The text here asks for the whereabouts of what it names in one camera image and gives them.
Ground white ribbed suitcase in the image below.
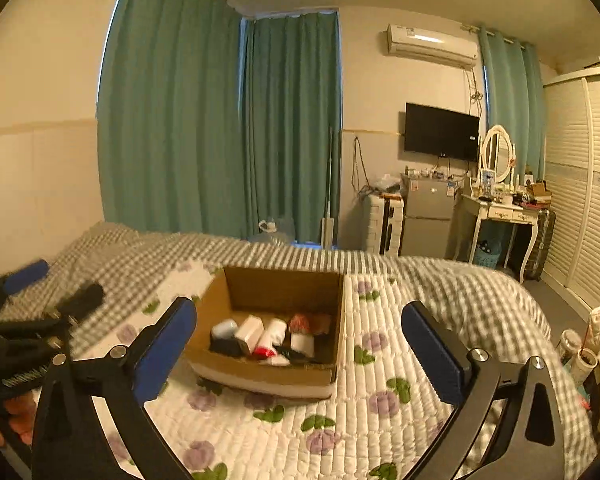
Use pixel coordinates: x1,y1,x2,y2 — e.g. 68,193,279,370
362,192,405,255

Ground pale teal curtain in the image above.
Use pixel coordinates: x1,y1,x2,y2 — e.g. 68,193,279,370
479,24,547,182

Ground white oval mirror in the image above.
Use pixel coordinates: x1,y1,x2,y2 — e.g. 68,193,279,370
480,124,515,185

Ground small pale jar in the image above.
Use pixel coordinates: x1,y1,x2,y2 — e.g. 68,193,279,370
210,320,239,341

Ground white dressing table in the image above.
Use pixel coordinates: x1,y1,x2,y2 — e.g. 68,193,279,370
454,191,539,275

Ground black wall television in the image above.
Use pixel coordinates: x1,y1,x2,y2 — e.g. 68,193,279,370
403,102,481,162

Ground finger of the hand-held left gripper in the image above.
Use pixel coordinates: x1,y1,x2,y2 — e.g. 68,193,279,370
0,258,49,318
0,282,106,348

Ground brown cardboard box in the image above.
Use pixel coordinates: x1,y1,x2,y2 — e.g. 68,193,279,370
182,265,346,401

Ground white louvred wardrobe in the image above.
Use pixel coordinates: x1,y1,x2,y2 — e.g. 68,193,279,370
542,64,600,312

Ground grey gingham blanket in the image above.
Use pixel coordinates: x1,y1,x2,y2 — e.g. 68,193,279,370
0,221,600,480

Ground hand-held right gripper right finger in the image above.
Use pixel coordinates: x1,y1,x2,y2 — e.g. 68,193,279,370
401,301,566,480

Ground person's left hand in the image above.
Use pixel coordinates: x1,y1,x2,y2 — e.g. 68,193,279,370
4,396,37,447

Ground white mop pole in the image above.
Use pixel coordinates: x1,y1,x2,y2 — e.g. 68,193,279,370
322,127,339,250

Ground white air conditioner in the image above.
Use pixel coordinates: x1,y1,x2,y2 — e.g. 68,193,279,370
385,23,480,69

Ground hanging cables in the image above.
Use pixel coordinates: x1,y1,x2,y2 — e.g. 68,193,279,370
352,137,377,197

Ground clear water jug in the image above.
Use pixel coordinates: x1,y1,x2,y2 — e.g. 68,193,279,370
257,217,297,247

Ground white floral quilt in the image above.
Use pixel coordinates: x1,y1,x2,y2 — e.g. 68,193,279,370
72,259,486,480

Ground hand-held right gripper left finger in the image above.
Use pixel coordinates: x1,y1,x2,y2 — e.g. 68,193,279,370
31,296,198,480

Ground white charger plug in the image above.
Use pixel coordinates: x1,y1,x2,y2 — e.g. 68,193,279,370
233,314,265,354

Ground dark suitcase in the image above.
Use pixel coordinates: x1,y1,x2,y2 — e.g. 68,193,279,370
522,208,557,282

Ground wide teal curtain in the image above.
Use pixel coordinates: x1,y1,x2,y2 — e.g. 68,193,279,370
96,0,247,237

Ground grey small fridge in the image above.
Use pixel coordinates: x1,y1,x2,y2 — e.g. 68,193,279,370
399,173,459,259

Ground narrow teal curtain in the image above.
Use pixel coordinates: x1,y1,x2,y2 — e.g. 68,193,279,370
242,9,343,249

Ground blue basket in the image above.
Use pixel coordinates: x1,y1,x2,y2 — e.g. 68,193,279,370
474,239,504,267

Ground pink card wallet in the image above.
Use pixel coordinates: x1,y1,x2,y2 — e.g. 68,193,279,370
287,312,332,336

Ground black remote control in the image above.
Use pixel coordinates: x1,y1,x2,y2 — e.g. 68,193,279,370
209,338,317,365

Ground white bottle with red cap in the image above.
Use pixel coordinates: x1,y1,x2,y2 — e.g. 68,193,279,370
252,317,287,361

